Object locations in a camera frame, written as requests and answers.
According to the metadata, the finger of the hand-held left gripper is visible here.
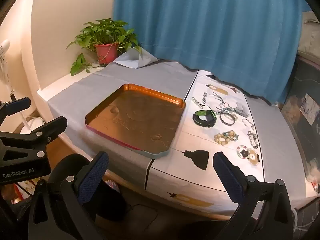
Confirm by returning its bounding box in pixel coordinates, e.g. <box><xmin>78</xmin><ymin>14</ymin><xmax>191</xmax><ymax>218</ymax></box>
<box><xmin>0</xmin><ymin>116</ymin><xmax>68</xmax><ymax>157</ymax></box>
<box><xmin>0</xmin><ymin>97</ymin><xmax>31</xmax><ymax>130</ymax></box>

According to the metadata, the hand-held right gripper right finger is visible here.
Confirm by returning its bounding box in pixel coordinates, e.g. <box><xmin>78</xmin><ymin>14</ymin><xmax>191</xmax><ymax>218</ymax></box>
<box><xmin>212</xmin><ymin>151</ymin><xmax>294</xmax><ymax>240</ymax></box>

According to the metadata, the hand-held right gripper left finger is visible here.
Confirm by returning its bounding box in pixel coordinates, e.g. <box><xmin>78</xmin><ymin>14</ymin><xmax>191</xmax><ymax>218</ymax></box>
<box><xmin>27</xmin><ymin>151</ymin><xmax>110</xmax><ymax>240</ymax></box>

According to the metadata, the white bead bracelet dark charm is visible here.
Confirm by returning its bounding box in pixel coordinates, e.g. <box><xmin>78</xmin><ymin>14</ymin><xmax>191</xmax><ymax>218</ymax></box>
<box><xmin>247</xmin><ymin>131</ymin><xmax>259</xmax><ymax>148</ymax></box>

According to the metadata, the clear crystal bead bracelet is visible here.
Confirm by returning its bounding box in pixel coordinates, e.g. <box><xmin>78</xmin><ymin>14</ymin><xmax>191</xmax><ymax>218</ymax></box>
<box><xmin>241</xmin><ymin>118</ymin><xmax>255</xmax><ymax>130</ymax></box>

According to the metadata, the orange metal tray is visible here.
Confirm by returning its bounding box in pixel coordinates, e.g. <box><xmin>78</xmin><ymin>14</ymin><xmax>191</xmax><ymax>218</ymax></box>
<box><xmin>85</xmin><ymin>83</ymin><xmax>187</xmax><ymax>158</ymax></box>

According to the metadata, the silver mesh jewelry piece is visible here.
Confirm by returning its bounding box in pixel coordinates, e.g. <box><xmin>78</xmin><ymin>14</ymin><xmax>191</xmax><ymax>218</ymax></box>
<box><xmin>234</xmin><ymin>104</ymin><xmax>250</xmax><ymax>117</ymax></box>

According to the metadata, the white printed table runner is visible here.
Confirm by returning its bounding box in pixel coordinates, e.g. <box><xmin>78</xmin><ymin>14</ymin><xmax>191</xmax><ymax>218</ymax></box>
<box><xmin>145</xmin><ymin>69</ymin><xmax>265</xmax><ymax>203</ymax></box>

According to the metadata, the round gold wristwatch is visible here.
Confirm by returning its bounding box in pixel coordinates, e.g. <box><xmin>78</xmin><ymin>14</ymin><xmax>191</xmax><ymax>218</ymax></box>
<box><xmin>247</xmin><ymin>149</ymin><xmax>261</xmax><ymax>166</ymax></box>

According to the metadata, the white standing fan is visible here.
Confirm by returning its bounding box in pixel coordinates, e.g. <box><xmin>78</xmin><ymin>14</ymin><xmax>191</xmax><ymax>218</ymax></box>
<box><xmin>0</xmin><ymin>39</ymin><xmax>45</xmax><ymax>135</ymax></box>

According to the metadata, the black bangle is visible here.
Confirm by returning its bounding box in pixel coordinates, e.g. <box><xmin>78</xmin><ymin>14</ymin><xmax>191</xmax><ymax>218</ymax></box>
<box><xmin>220</xmin><ymin>113</ymin><xmax>236</xmax><ymax>125</ymax></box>

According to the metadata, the green and black wristwatch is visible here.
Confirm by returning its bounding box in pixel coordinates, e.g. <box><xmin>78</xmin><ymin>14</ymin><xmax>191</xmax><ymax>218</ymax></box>
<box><xmin>192</xmin><ymin>110</ymin><xmax>217</xmax><ymax>128</ymax></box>

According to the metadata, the green plant in red pot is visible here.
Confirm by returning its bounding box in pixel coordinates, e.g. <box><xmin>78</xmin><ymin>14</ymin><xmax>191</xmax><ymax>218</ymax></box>
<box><xmin>66</xmin><ymin>19</ymin><xmax>143</xmax><ymax>77</ymax></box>

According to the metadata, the white paper sticker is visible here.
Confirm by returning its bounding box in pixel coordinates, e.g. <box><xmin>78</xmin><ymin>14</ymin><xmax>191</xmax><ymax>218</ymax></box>
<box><xmin>300</xmin><ymin>94</ymin><xmax>318</xmax><ymax>125</ymax></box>

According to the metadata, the blue curtain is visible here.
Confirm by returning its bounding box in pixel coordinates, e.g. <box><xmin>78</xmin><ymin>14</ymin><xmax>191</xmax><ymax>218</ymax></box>
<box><xmin>112</xmin><ymin>0</ymin><xmax>304</xmax><ymax>105</ymax></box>

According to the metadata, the beige bed cushion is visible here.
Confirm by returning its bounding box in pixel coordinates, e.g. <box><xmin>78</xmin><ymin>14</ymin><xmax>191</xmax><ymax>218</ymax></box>
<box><xmin>297</xmin><ymin>11</ymin><xmax>320</xmax><ymax>60</ymax></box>

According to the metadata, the wooden bead bracelet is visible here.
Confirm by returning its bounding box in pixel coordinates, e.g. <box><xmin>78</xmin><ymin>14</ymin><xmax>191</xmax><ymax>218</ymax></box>
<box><xmin>214</xmin><ymin>130</ymin><xmax>239</xmax><ymax>146</ymax></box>

